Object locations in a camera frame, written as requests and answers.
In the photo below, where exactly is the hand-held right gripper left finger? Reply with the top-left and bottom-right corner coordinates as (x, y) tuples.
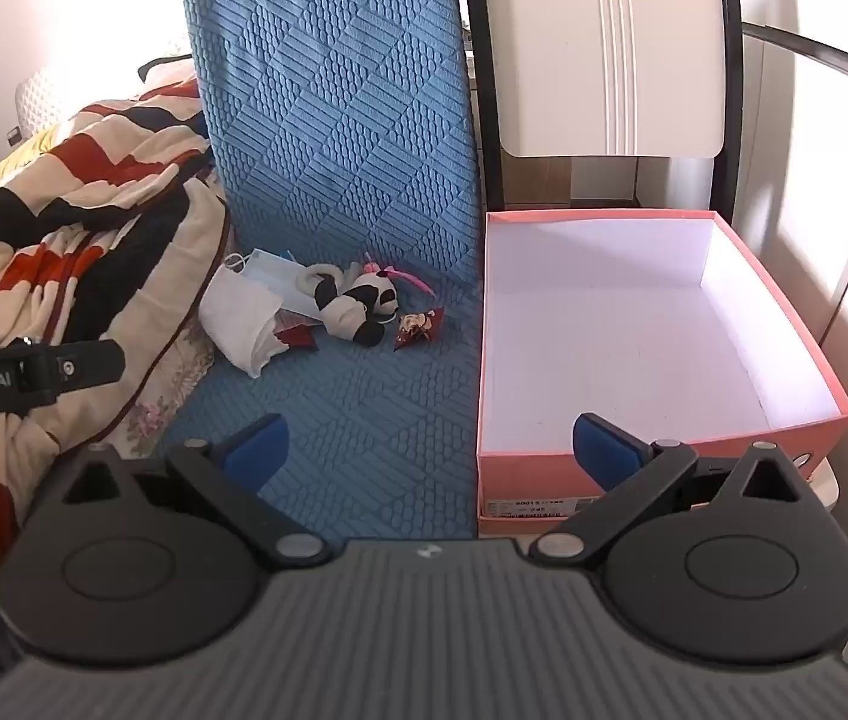
(56, 414), (335, 569)

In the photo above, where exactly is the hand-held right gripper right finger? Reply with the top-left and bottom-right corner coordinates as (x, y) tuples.
(529, 412), (804, 567)

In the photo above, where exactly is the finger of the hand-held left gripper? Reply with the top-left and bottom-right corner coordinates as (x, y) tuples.
(41, 340), (127, 393)

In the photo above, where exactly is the red snack packet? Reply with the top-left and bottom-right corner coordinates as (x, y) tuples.
(272, 311), (320, 353)

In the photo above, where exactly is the white paper towel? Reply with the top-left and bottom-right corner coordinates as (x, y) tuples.
(201, 281), (286, 380)

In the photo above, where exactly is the pink shoe box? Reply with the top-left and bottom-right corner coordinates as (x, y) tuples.
(476, 210), (848, 537)

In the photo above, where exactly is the blue tissue packet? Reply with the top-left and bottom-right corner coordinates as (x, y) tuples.
(244, 247), (309, 314)

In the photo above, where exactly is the panda plush toy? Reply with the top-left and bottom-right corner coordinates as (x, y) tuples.
(296, 262), (402, 347)

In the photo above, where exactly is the small red triangular sachet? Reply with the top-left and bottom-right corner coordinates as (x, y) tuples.
(392, 306), (445, 353)

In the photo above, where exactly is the floral cream sheet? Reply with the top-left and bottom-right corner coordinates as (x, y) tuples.
(105, 187), (234, 458)

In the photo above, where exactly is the red black cream blanket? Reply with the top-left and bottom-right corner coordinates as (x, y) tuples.
(0, 79), (226, 563)

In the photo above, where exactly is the white pillow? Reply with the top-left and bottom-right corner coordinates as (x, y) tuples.
(15, 64), (65, 140)

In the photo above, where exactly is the blue quilted sofa cover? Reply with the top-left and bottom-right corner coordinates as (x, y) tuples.
(90, 0), (489, 541)

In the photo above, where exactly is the black curved rail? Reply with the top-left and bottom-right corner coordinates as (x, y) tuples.
(740, 21), (848, 102)

